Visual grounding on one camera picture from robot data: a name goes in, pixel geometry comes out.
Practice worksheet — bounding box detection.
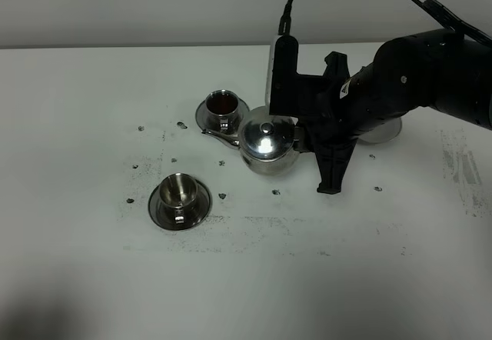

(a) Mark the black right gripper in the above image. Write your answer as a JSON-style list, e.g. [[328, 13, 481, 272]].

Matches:
[[270, 52, 419, 195]]

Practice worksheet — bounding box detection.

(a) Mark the stainless steel teapot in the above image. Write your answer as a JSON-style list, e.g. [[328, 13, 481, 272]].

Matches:
[[201, 105, 299, 176]]

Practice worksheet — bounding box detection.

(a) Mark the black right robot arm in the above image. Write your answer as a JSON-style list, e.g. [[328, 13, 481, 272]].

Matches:
[[266, 29, 491, 195]]

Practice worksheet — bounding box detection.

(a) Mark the steel saucer under teapot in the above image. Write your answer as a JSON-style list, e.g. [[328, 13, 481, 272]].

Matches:
[[359, 118, 403, 145]]

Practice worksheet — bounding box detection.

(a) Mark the far stainless steel teacup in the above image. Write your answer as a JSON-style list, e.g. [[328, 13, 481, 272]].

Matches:
[[205, 90, 239, 135]]

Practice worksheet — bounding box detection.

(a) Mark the stainless steel teacup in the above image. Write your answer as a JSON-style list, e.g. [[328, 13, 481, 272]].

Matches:
[[158, 172, 199, 230], [205, 90, 239, 135]]

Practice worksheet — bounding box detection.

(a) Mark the far stainless steel saucer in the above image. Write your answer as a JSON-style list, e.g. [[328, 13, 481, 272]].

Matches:
[[195, 99, 250, 135]]

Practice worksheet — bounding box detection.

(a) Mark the stainless steel saucer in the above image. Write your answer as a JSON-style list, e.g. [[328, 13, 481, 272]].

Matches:
[[195, 99, 250, 135], [148, 180, 212, 231]]

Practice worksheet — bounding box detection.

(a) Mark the near stainless steel saucer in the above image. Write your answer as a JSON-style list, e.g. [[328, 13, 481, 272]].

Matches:
[[148, 180, 212, 231]]

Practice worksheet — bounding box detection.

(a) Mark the near stainless steel teacup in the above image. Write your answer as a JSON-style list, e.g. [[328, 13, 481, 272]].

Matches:
[[158, 172, 199, 230]]

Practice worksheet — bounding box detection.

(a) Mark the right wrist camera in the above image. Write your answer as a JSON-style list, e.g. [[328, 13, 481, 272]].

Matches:
[[265, 35, 299, 107]]

